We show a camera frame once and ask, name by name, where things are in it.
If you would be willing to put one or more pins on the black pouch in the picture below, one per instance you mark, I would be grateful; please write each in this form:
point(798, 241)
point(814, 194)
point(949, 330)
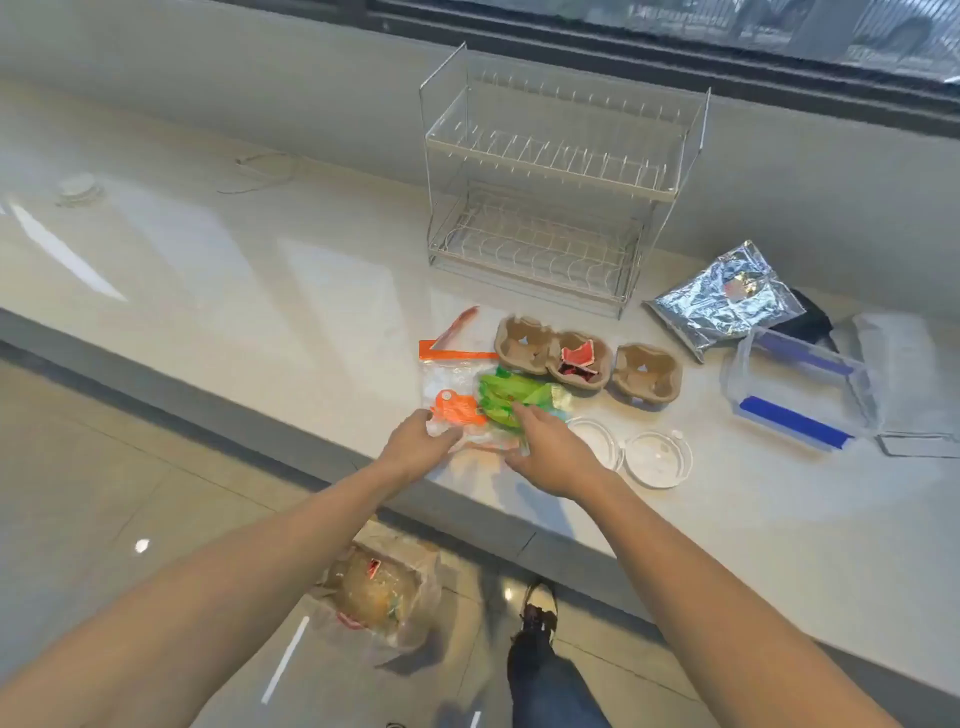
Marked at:
point(814, 319)

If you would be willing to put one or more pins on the person's black white shoe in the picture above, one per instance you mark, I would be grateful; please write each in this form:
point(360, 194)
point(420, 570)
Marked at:
point(538, 604)

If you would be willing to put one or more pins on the person's right fingers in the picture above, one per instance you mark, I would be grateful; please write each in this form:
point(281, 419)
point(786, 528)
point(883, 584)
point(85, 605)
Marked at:
point(523, 427)

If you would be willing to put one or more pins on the white plastic cup lid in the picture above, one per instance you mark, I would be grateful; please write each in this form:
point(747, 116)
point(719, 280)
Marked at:
point(596, 442)
point(658, 459)

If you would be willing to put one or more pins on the person's right forearm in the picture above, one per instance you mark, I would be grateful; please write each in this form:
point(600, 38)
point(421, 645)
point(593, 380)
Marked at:
point(712, 607)

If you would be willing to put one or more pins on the person's left hand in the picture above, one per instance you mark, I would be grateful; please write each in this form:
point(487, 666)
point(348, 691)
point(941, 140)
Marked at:
point(409, 450)

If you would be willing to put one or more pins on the green plastic packet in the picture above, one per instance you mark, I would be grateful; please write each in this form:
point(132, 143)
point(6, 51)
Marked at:
point(510, 394)

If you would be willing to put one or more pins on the silver foil bag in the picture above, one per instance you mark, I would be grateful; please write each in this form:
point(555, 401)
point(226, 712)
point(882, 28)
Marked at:
point(720, 300)

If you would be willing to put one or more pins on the clear container with blue clips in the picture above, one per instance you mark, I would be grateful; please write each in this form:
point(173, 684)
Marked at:
point(795, 390)

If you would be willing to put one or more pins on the orange plastic item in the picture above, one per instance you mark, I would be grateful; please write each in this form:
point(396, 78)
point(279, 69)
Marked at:
point(456, 409)

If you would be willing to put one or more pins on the clear round plastic lid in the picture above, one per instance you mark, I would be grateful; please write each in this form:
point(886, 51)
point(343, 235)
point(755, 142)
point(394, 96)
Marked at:
point(79, 190)

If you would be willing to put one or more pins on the single brown cardboard cup carrier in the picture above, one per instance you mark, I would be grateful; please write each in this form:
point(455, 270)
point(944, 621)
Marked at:
point(645, 373)

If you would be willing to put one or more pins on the red paper wrapper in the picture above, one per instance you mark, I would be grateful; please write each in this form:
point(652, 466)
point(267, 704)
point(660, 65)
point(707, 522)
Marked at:
point(579, 356)

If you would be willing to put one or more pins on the person's leg in jeans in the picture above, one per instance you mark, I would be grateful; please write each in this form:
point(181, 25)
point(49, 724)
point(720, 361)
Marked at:
point(551, 686)

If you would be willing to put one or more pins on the clear zip bag orange strip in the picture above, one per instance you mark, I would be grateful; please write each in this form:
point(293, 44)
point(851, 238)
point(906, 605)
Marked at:
point(450, 375)

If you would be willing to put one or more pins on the red pen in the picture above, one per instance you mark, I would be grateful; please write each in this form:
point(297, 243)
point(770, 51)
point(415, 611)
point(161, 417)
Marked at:
point(456, 328)

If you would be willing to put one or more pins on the clear plastic container lid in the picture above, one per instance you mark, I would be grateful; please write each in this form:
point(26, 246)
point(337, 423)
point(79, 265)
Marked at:
point(911, 375)

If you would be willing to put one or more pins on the double brown cardboard cup carrier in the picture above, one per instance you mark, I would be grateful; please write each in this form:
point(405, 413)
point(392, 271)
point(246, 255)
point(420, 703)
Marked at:
point(525, 345)

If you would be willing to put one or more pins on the person's left forearm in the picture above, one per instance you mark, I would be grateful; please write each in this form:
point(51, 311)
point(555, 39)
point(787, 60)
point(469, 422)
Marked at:
point(202, 600)

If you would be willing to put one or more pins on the person's left fingers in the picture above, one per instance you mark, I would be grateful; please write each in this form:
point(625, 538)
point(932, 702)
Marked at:
point(444, 435)

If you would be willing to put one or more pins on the plastic bag with food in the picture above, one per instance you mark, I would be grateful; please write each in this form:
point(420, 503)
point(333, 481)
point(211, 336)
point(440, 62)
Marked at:
point(375, 592)

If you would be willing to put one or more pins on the black window frame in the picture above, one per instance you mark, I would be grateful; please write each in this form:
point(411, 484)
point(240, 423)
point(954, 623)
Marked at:
point(675, 56)

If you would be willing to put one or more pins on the person's right hand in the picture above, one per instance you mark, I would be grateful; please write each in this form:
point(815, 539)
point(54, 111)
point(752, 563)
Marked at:
point(559, 457)

